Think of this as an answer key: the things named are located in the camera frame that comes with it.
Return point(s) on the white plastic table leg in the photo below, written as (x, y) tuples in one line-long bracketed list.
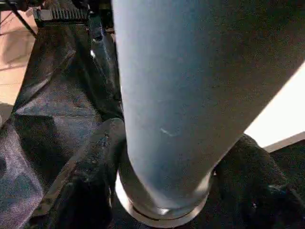
[(190, 83)]

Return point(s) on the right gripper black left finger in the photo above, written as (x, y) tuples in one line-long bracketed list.
[(83, 186)]

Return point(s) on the white plastic table top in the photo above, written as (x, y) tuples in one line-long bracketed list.
[(281, 114)]

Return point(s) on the black work mat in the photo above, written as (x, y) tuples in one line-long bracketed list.
[(59, 107)]

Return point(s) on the black folding stand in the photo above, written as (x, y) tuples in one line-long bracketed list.
[(23, 20)]

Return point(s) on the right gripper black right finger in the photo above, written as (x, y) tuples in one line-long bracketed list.
[(262, 195)]

